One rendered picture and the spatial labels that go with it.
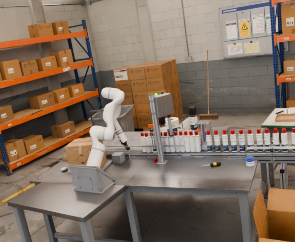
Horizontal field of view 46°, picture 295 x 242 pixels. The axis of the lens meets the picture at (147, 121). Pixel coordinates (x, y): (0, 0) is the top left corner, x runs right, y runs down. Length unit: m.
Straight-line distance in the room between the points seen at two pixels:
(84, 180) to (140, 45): 6.01
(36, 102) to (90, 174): 4.35
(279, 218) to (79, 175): 1.68
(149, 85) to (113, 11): 2.75
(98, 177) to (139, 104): 4.35
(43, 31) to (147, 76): 2.22
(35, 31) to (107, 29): 2.43
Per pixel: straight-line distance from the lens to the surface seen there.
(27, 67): 7.00
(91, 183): 3.00
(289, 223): 2.11
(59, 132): 7.54
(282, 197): 2.11
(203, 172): 3.06
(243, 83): 7.74
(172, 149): 3.43
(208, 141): 3.30
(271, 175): 4.53
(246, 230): 2.93
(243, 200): 2.80
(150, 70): 6.87
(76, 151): 3.43
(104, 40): 9.29
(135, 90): 7.12
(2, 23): 7.76
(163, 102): 3.20
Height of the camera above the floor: 2.07
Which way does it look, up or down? 14 degrees down
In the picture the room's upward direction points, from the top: 9 degrees counter-clockwise
